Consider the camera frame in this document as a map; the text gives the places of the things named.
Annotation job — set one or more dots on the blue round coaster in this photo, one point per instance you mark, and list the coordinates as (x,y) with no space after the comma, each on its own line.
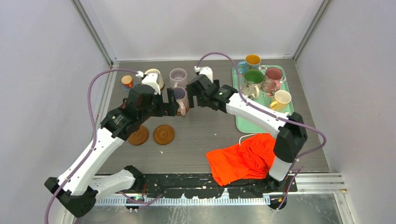
(125,88)

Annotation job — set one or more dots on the lilac ceramic mug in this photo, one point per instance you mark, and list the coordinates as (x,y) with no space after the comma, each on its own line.
(178,78)

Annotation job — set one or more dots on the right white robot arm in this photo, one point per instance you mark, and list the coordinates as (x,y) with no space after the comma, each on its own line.
(289,131)

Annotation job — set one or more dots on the green floral tray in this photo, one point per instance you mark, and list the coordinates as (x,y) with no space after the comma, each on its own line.
(264,99)

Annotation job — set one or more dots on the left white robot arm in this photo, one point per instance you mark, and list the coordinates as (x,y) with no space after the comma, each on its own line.
(75,188)

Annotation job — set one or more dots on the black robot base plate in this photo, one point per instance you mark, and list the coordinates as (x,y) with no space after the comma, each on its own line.
(203,186)

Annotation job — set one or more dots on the cream white mug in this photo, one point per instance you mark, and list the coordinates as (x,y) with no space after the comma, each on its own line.
(155,73)

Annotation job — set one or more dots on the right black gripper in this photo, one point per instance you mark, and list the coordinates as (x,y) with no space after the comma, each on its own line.
(191,97)

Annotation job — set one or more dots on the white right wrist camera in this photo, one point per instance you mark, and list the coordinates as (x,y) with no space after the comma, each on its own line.
(204,71)

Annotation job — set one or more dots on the orange cloth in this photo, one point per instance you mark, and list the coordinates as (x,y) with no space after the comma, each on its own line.
(251,159)

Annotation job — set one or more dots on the green inside mug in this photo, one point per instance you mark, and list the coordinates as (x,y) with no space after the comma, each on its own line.
(252,83)

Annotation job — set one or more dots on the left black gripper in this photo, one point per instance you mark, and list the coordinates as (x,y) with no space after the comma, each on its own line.
(169,109)

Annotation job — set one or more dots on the blue mug yellow inside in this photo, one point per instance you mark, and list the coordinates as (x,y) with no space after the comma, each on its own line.
(251,62)

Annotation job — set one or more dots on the small tan cup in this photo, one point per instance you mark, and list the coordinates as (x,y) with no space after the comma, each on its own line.
(127,81)

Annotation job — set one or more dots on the pink floral mug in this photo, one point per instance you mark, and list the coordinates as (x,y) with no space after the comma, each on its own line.
(272,80)

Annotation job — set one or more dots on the pink mug purple inside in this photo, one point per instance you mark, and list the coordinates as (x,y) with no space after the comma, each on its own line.
(181,95)

